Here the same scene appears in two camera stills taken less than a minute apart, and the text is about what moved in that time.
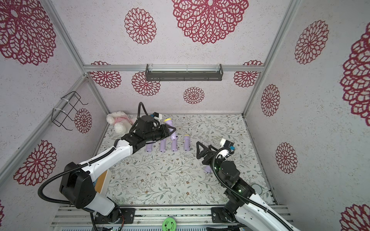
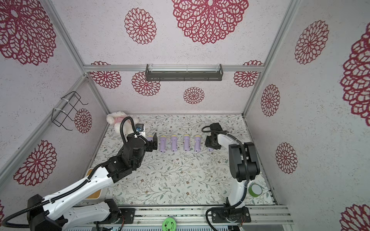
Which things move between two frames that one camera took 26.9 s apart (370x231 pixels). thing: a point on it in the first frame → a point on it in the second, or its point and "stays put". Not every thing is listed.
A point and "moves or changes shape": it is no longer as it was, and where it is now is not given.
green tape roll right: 257,188 stays put
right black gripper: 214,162 → 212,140
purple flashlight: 149,147 moves or changes shape
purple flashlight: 168,121 moves or changes shape
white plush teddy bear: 123,122 stays put
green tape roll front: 169,224 stays put
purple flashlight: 163,146 → 174,139
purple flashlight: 174,143 → 186,142
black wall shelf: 186,72 stays put
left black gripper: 165,132 → 150,147
